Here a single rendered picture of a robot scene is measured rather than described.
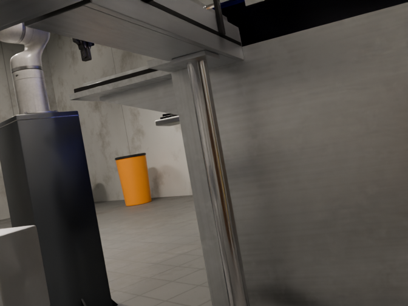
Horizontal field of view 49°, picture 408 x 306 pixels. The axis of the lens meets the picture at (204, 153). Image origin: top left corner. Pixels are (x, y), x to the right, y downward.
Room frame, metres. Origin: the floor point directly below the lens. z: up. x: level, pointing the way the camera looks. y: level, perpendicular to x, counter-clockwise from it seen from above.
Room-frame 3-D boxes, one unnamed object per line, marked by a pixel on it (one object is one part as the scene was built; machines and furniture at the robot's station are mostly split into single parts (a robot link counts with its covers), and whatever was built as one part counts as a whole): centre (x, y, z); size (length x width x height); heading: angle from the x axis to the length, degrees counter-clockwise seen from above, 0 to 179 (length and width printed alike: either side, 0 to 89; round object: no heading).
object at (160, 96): (1.51, 0.17, 0.79); 0.34 x 0.03 x 0.13; 66
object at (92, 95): (1.74, 0.06, 0.87); 0.70 x 0.48 x 0.02; 156
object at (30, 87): (1.80, 0.64, 0.95); 0.19 x 0.19 x 0.18
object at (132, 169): (6.69, 1.09, 0.37); 0.48 x 0.46 x 0.73; 43
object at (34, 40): (1.82, 0.62, 1.16); 0.19 x 0.12 x 0.24; 146
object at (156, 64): (1.25, 0.02, 0.87); 0.14 x 0.13 x 0.02; 66
